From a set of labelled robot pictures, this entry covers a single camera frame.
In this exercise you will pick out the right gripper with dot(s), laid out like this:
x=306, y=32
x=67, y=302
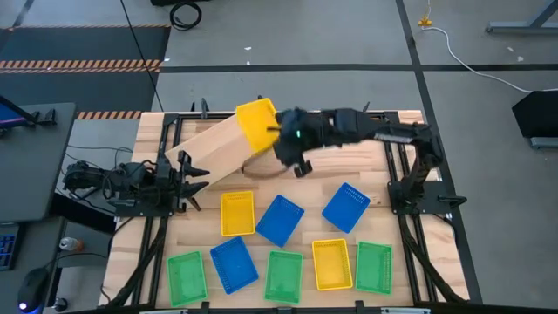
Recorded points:
x=301, y=131

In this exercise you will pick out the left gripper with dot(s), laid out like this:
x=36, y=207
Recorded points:
x=165, y=183

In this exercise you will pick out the yellow plastic basket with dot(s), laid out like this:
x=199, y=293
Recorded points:
x=332, y=264
x=257, y=122
x=237, y=213

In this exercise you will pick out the blue plastic basket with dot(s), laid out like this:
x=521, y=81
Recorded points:
x=345, y=207
x=280, y=220
x=234, y=265

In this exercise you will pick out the green plastic basket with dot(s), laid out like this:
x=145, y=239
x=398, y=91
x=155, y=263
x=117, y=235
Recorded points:
x=374, y=268
x=187, y=279
x=283, y=277

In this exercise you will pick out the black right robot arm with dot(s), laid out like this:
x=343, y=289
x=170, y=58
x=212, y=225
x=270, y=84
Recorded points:
x=392, y=131

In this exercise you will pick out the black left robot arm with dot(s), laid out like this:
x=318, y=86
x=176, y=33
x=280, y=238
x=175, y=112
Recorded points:
x=87, y=176

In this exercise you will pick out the wooden shelf with black legs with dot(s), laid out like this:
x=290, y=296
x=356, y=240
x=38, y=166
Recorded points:
x=213, y=152

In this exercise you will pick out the clear water bottle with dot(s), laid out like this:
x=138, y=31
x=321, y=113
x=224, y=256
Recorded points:
x=70, y=244

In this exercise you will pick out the dark grey desk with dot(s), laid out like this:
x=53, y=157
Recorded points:
x=30, y=174

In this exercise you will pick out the black computer mouse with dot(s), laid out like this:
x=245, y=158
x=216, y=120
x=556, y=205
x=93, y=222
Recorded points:
x=32, y=288

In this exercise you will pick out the computer monitor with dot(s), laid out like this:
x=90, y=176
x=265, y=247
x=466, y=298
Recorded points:
x=11, y=114

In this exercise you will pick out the black keyboard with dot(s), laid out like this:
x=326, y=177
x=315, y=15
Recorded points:
x=8, y=250

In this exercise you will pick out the black box on floor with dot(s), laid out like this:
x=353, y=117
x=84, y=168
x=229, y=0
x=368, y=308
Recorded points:
x=538, y=113

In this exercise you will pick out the grey metal stand foot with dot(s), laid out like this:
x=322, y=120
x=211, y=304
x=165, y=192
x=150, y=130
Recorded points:
x=523, y=28

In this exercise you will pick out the black aluminium table frame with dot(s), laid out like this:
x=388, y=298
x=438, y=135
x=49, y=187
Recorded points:
x=403, y=174

